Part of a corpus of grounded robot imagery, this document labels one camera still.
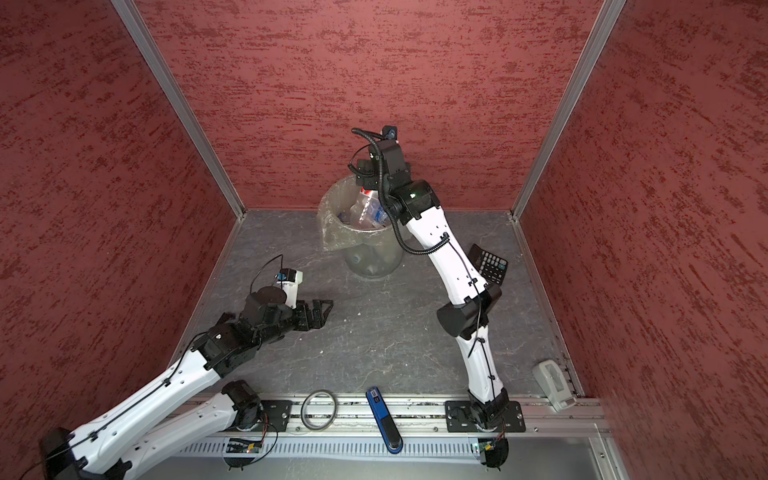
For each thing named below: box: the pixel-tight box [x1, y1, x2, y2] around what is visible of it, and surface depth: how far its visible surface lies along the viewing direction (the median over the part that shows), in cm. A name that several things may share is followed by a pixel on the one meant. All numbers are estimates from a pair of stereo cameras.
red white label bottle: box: [349, 187, 391, 228], surface depth 89 cm
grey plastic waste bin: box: [321, 174, 404, 280], surface depth 88 cm
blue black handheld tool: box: [365, 386, 403, 455], surface depth 73 cm
